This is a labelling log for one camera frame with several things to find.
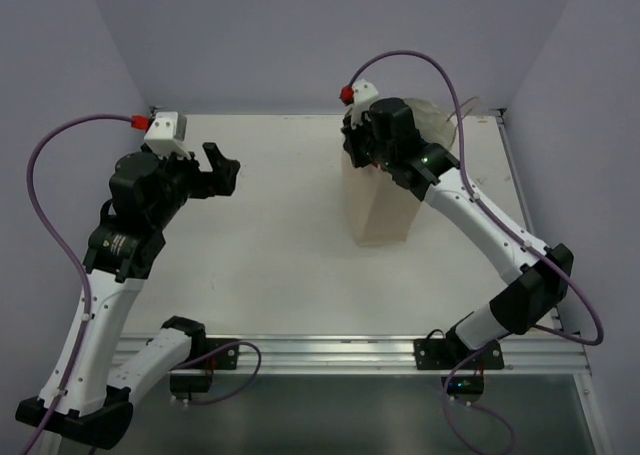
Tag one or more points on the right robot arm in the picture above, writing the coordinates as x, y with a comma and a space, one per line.
535, 275

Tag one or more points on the left black base bracket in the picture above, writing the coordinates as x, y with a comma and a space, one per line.
198, 379

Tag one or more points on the aluminium mounting rail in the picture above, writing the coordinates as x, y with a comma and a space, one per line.
324, 355

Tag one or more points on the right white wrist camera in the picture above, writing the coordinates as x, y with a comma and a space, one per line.
358, 97

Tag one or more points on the black base bracket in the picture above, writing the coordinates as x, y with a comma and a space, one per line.
198, 379
463, 369

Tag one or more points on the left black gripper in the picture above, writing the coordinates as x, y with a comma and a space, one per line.
201, 176

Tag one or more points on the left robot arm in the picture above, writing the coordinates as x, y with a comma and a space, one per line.
85, 399

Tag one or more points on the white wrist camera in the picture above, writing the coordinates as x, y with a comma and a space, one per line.
166, 135
358, 97

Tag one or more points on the right black base bracket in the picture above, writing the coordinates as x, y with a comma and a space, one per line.
463, 369

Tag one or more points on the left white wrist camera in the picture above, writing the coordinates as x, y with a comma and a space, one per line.
166, 135

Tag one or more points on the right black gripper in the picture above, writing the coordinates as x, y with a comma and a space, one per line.
353, 137

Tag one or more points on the beige paper bag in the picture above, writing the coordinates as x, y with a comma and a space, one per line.
378, 211

